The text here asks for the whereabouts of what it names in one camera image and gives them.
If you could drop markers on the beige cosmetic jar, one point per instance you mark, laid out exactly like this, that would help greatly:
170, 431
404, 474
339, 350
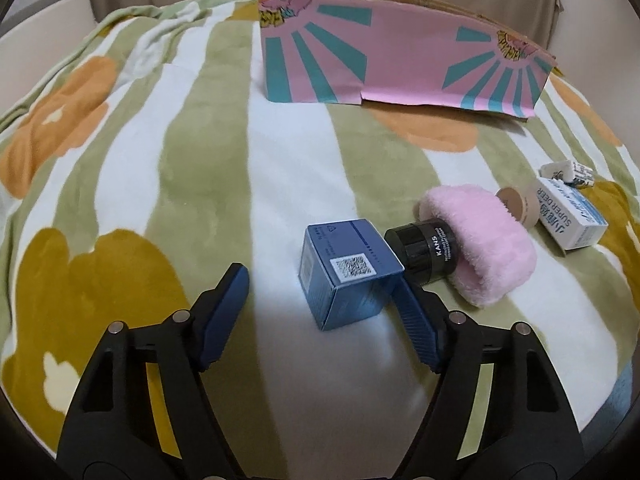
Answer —
522, 203

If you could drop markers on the white black patterned box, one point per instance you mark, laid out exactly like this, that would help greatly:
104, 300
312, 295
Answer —
571, 173

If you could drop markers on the pink cardboard box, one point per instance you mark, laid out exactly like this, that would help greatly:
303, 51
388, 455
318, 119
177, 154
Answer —
406, 52

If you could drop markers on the pink fluffy headband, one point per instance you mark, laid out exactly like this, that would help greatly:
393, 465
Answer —
497, 255

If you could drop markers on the blue cosmetic box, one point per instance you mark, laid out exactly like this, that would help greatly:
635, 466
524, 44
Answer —
347, 272

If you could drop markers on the white padded headboard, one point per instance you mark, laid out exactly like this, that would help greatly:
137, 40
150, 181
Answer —
34, 39

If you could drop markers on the green striped floral blanket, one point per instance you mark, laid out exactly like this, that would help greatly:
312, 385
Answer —
149, 160

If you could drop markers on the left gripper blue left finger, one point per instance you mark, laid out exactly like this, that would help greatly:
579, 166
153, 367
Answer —
218, 310

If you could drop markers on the black KANS jar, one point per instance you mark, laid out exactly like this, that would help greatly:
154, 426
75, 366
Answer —
428, 250

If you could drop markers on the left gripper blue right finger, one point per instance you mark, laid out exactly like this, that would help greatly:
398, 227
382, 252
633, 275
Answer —
420, 330

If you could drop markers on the white blue medicine box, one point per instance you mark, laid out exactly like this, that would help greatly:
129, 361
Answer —
569, 217

